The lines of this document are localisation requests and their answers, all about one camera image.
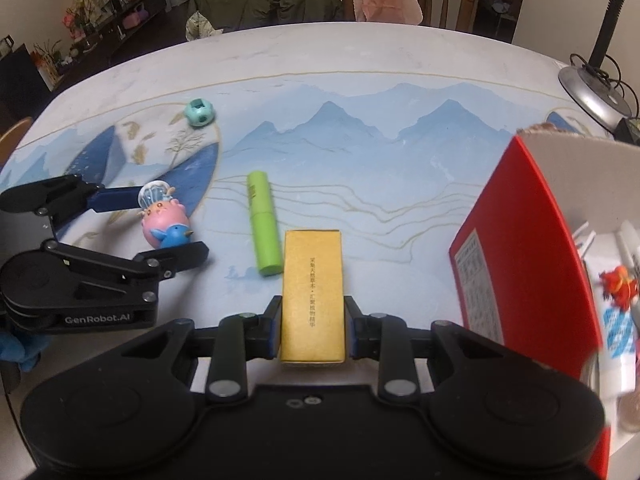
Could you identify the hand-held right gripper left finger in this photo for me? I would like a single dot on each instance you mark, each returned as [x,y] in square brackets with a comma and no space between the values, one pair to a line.
[274,330]

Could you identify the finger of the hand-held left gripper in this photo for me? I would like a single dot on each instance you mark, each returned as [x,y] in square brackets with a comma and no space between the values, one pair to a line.
[117,200]
[175,255]

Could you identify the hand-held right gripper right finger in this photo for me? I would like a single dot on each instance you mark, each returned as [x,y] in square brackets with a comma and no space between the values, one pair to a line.
[353,332]

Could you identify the pink and blue figurine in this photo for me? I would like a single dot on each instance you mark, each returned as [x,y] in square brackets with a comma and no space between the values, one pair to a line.
[165,217]

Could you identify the yellow cardboard box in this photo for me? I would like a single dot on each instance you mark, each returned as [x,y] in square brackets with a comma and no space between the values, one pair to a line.
[312,295]

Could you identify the red cardboard box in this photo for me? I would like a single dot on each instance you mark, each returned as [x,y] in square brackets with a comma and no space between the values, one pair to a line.
[510,260]

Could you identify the person's left hand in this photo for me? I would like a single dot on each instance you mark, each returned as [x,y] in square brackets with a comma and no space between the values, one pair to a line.
[20,347]

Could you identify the bright green tube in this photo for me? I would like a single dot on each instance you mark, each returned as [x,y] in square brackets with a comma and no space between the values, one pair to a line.
[264,225]

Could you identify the teal ball toy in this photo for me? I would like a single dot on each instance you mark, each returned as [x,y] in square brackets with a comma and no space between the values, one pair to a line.
[200,113]

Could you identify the black cabinet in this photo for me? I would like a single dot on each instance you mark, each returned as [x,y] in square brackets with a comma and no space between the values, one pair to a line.
[22,80]

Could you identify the low dark sideboard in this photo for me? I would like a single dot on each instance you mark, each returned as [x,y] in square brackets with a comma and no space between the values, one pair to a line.
[115,20]

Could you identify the floral cloth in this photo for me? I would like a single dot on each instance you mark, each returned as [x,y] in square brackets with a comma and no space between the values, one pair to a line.
[202,27]

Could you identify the blue striped packet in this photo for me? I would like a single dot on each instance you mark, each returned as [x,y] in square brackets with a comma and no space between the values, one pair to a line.
[620,335]

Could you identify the orange toy figure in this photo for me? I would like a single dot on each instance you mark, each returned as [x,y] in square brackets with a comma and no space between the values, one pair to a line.
[620,287]

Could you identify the silver desk lamp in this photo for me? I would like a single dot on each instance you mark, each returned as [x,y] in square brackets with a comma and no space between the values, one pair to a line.
[595,95]

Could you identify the black power adapter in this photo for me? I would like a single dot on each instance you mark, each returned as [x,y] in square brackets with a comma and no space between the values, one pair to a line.
[627,131]

